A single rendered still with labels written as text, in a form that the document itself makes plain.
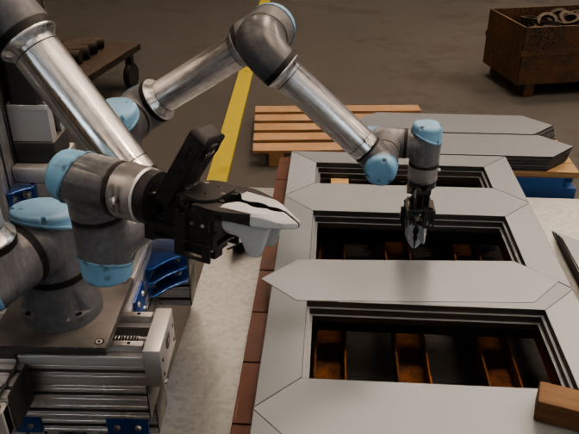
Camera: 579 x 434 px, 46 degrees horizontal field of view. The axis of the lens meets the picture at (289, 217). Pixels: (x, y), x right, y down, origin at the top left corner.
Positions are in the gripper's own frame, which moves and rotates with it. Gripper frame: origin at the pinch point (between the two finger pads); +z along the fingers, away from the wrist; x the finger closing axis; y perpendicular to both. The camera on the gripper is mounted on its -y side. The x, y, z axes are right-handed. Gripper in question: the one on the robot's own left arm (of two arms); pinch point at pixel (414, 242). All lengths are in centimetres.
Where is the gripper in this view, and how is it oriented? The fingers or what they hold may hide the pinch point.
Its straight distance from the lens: 187.6
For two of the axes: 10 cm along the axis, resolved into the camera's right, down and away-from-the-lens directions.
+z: 0.0, 8.7, 5.0
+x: 10.0, 0.3, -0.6
